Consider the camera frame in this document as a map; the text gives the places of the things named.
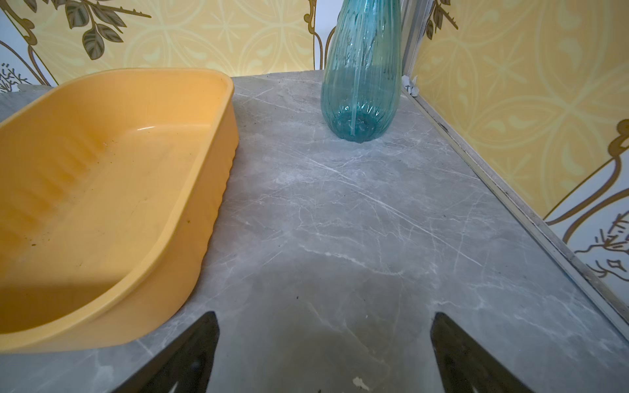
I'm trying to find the teal plastic spray bottle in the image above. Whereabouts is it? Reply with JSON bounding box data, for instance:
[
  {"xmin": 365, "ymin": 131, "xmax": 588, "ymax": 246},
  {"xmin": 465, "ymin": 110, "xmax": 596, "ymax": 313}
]
[{"xmin": 320, "ymin": 0, "xmax": 402, "ymax": 143}]

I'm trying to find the aluminium frame rail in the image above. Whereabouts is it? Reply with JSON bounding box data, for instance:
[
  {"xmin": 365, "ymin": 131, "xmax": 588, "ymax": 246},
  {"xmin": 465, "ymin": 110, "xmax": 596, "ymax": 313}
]
[{"xmin": 402, "ymin": 75, "xmax": 628, "ymax": 338}]

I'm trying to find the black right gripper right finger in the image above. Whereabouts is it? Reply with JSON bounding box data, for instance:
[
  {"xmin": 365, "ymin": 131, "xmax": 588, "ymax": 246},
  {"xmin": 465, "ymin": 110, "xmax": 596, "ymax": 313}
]
[{"xmin": 430, "ymin": 312, "xmax": 532, "ymax": 393}]

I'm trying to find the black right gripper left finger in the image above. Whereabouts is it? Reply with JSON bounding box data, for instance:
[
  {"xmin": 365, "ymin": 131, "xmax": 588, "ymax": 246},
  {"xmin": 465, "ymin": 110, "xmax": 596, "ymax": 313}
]
[{"xmin": 115, "ymin": 311, "xmax": 219, "ymax": 392}]

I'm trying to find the yellow plastic storage box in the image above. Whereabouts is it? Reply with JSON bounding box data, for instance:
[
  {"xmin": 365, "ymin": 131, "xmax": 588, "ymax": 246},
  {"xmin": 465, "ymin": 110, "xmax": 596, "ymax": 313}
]
[{"xmin": 1, "ymin": 69, "xmax": 239, "ymax": 354}]

